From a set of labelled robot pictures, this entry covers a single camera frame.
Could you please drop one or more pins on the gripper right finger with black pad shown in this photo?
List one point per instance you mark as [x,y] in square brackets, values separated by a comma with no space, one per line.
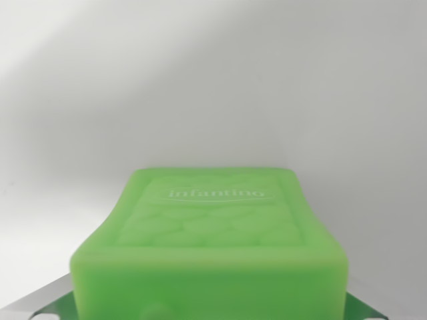
[373,301]

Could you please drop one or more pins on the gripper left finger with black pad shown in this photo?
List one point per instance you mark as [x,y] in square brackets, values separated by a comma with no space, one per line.
[40,300]

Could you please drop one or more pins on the green Infantino soft cube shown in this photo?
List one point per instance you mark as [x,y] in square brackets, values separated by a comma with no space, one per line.
[210,240]

